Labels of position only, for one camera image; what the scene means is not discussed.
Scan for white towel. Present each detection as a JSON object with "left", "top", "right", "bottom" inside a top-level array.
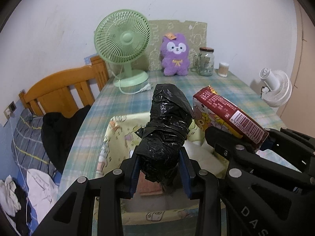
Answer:
[{"left": 184, "top": 140, "right": 225, "bottom": 178}]

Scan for red snack box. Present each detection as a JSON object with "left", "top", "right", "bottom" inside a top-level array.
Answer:
[{"left": 193, "top": 86, "right": 268, "bottom": 149}]

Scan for pink tissue pack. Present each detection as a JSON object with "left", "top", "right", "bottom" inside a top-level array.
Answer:
[{"left": 137, "top": 172, "right": 163, "bottom": 196}]

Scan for black plastic bag roll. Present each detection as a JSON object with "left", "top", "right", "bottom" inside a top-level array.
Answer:
[{"left": 134, "top": 84, "right": 193, "bottom": 183}]

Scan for beige door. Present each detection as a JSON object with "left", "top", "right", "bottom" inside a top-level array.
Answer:
[{"left": 277, "top": 0, "right": 314, "bottom": 136}]

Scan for white clothes on bed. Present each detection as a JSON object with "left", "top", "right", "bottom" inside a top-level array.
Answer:
[{"left": 1, "top": 169, "right": 59, "bottom": 223}]

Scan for yellow cartoon fabric storage box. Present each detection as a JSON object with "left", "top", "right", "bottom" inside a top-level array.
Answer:
[{"left": 95, "top": 112, "right": 226, "bottom": 226}]

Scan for white standing fan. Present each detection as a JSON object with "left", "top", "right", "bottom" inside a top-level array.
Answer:
[{"left": 259, "top": 68, "right": 292, "bottom": 108}]

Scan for plaid bedding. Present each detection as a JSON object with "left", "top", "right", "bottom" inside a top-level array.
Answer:
[{"left": 11, "top": 109, "right": 61, "bottom": 235}]

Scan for cotton swab container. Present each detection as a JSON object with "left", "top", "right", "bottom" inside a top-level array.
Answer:
[{"left": 217, "top": 62, "right": 229, "bottom": 77}]

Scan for black garment on chair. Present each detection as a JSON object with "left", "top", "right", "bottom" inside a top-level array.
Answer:
[{"left": 41, "top": 105, "right": 91, "bottom": 173}]

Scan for glass mug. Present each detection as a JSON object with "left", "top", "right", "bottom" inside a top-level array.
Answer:
[{"left": 191, "top": 53, "right": 200, "bottom": 73}]

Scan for glass jar with lid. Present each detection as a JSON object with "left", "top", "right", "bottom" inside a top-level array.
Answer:
[{"left": 197, "top": 47, "right": 215, "bottom": 76}]

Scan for purple plush bear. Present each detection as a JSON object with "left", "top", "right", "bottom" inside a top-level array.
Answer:
[{"left": 160, "top": 32, "right": 190, "bottom": 76}]

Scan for plaid tablecloth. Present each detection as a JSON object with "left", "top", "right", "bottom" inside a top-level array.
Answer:
[{"left": 57, "top": 69, "right": 301, "bottom": 236}]

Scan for wooden chair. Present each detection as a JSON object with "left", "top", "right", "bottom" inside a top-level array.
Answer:
[{"left": 19, "top": 55, "right": 109, "bottom": 118}]

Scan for patterned cardboard panel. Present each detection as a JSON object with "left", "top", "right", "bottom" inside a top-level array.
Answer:
[{"left": 145, "top": 19, "right": 208, "bottom": 72}]

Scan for green desk fan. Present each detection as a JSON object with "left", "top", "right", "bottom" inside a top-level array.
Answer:
[{"left": 94, "top": 9, "right": 151, "bottom": 87}]

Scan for wall socket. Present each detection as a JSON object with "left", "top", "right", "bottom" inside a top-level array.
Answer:
[{"left": 4, "top": 101, "right": 17, "bottom": 120}]

